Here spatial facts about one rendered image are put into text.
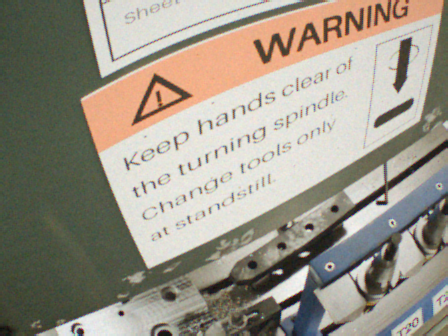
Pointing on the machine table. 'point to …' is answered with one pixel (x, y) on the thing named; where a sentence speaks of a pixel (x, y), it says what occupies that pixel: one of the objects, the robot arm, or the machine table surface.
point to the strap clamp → (250, 320)
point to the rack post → (309, 316)
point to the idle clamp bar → (329, 220)
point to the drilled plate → (149, 314)
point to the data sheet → (158, 24)
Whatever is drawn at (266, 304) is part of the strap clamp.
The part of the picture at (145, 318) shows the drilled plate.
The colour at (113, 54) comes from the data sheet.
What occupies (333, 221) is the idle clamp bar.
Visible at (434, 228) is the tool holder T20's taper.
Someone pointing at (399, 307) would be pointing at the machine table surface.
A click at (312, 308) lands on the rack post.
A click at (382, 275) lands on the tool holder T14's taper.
